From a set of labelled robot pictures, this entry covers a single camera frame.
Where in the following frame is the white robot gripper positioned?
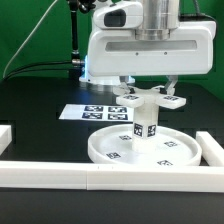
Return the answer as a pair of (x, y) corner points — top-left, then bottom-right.
(87, 21), (216, 95)

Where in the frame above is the white cross table base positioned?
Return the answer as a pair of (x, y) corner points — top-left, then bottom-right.
(113, 86), (186, 109)

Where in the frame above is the white round table top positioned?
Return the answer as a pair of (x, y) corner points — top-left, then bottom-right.
(88, 124), (202, 167)

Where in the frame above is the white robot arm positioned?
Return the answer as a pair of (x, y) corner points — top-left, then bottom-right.
(80, 0), (216, 90)

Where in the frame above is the white marker sheet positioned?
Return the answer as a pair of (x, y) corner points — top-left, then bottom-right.
(59, 104), (133, 122)

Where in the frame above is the white right fence bar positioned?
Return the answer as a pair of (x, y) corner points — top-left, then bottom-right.
(196, 131), (224, 167)

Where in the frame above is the white fence bar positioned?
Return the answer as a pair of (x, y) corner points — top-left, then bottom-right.
(0, 161), (224, 193)
(196, 131), (224, 167)
(0, 125), (12, 155)

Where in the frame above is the white left fence bar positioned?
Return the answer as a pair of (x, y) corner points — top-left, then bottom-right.
(0, 125), (12, 155)

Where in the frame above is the white front fence bar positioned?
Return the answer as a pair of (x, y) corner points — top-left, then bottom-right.
(0, 161), (224, 193)

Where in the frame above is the black camera stand pole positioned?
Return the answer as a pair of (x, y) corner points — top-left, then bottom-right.
(66, 0), (83, 82)

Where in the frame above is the black cable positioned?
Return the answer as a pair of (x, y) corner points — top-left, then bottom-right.
(3, 60), (83, 80)

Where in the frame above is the grey cable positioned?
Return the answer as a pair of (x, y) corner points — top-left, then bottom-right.
(2, 0), (59, 79)

